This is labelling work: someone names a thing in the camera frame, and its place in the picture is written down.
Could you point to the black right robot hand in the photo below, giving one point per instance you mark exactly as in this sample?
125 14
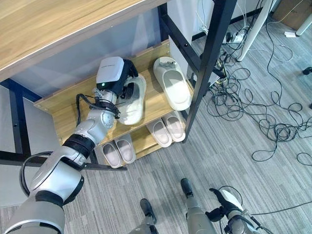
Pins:
230 198

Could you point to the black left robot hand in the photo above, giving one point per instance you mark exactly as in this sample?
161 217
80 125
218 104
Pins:
109 70

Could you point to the white fluffy slipper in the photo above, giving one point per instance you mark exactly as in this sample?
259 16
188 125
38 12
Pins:
135 104

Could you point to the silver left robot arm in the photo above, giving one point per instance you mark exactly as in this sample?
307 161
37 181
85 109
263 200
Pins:
56 175

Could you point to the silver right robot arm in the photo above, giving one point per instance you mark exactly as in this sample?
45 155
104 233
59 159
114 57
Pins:
237 225

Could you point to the wooden rack middle shelf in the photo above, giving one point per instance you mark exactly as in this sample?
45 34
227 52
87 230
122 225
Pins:
156 100

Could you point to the wooden rack shelf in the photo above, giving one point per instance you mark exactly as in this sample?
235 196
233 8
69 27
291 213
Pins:
156 100
143 146

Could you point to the wooden rack top board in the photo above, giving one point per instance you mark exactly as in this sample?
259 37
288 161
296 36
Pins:
48 26

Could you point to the wooden rack bottom shelf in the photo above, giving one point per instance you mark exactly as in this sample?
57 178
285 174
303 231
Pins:
143 146

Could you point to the cream rubber slipper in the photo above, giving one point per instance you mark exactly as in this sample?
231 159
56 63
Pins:
176 90

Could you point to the beige slipper with grey insole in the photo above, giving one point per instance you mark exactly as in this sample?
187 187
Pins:
111 153
176 126
159 132
125 148

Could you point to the white power strip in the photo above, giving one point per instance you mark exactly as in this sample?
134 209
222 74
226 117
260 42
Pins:
237 37

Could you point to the black chair caster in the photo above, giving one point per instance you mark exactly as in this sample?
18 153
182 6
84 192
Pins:
307 71

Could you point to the white table leg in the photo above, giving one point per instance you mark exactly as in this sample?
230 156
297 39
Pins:
253 29
303 26

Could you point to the small white adapter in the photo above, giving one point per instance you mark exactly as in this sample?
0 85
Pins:
290 34

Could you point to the brown cardboard box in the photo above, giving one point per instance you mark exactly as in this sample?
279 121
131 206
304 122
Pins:
293 12

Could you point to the black metal rack frame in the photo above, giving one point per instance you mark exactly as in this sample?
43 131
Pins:
207 61

